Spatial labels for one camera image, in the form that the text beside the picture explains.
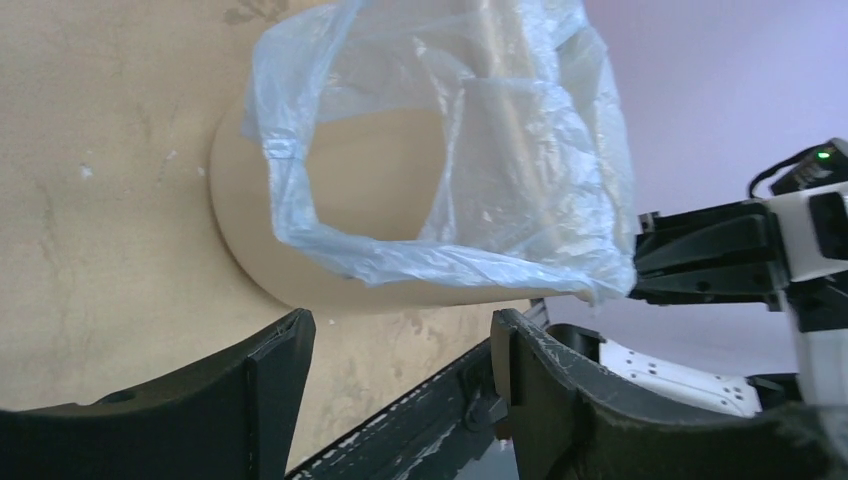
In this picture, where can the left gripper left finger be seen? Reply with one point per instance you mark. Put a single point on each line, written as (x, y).
(230, 415)

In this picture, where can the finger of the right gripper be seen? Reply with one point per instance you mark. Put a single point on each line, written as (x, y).
(713, 236)
(750, 283)

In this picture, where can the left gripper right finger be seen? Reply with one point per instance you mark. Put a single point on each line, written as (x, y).
(571, 418)

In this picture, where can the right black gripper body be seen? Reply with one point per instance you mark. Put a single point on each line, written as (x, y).
(818, 304)

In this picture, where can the blue plastic trash bag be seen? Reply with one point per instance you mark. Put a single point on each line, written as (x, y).
(537, 188)

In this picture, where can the beige paper trash bin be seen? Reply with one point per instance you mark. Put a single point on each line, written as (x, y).
(374, 175)

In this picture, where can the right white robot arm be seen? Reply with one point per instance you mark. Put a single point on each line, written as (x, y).
(821, 378)

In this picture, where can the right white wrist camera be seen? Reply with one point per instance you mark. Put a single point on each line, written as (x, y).
(810, 201)

